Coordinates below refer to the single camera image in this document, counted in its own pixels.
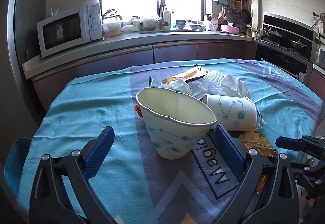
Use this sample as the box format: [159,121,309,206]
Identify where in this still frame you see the gold foil snack bag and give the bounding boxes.
[238,130,279,196]

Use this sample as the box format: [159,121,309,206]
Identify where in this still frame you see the squashed white paper cup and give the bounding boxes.
[136,88,217,160]

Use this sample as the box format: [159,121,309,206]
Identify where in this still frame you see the blue plastic trash bin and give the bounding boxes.
[3,137,31,197]

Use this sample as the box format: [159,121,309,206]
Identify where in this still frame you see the dark kitchen base cabinets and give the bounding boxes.
[31,40,257,111]

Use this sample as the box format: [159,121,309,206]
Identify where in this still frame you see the kitchen faucet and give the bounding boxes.
[156,0,168,30]

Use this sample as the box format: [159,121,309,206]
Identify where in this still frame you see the white dotted paper cup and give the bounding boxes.
[202,94,257,132]

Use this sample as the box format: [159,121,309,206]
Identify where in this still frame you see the crumpled white tissue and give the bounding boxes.
[218,75,251,98]

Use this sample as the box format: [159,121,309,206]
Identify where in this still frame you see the teal grey tablecloth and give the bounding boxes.
[17,58,323,223]

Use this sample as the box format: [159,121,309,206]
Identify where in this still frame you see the clear green plastic wrapper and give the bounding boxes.
[157,79,192,95]

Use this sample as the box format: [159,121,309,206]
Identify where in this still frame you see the pink plastic basin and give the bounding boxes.
[221,24,240,34]

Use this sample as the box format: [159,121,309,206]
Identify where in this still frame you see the orange wrapper piece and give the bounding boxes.
[134,104,143,118]

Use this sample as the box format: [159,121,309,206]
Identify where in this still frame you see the black frying pan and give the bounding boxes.
[240,9,252,24]

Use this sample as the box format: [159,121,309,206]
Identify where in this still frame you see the dish soap bottle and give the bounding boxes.
[163,8,171,30]

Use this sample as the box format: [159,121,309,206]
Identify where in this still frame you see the white microwave oven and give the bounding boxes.
[37,0,102,58]

